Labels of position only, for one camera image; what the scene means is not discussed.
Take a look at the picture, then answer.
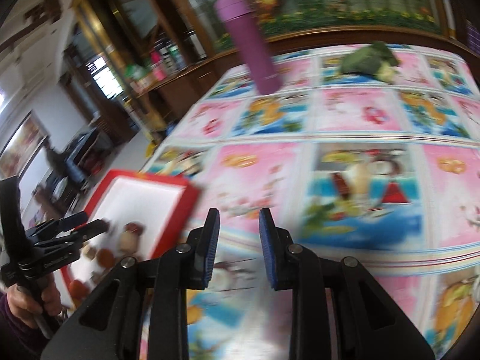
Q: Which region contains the dark wooden sideboard cabinet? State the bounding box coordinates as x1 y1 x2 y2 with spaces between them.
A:
72 0 239 141

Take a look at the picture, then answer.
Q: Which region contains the green leafy vegetable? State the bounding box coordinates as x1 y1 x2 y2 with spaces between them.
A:
340 41 400 84

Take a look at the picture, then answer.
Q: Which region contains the red white tray box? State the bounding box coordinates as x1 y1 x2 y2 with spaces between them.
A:
61 169 200 308

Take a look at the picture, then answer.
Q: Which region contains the orange fruit in tray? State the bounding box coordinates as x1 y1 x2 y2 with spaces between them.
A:
95 248 116 270

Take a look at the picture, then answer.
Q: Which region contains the purple thermos bottle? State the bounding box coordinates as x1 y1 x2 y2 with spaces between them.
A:
215 0 282 95

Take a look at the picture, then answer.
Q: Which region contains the beige cake piece in tray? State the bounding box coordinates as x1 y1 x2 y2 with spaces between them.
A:
118 231 141 254

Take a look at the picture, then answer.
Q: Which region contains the red jujube in tray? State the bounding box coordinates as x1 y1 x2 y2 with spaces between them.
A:
124 222 144 236

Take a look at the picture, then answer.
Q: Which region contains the person's left hand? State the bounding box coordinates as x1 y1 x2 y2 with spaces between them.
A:
7 274 63 328

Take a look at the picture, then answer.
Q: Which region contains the colourful fruit pattern tablecloth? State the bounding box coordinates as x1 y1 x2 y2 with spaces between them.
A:
145 44 479 359

